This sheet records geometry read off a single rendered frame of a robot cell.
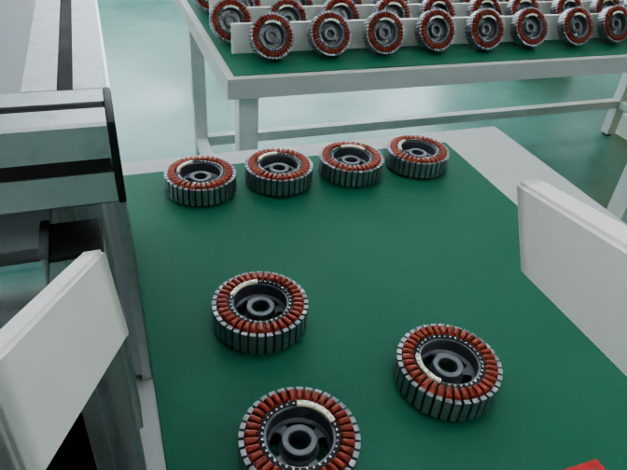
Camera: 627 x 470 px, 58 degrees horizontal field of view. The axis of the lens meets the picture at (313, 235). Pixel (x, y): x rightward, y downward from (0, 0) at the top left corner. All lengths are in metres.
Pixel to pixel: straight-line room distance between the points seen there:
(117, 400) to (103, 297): 0.22
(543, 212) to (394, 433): 0.46
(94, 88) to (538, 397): 0.54
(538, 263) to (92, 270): 0.13
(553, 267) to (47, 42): 0.33
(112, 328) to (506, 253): 0.74
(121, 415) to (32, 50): 0.23
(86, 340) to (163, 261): 0.62
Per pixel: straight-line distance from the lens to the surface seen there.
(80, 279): 0.17
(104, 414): 0.41
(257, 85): 1.40
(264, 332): 0.63
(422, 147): 1.07
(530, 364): 0.71
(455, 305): 0.75
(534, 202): 0.17
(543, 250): 0.17
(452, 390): 0.61
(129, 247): 0.53
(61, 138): 0.29
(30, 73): 0.36
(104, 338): 0.18
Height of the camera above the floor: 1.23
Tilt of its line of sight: 36 degrees down
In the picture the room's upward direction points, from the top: 5 degrees clockwise
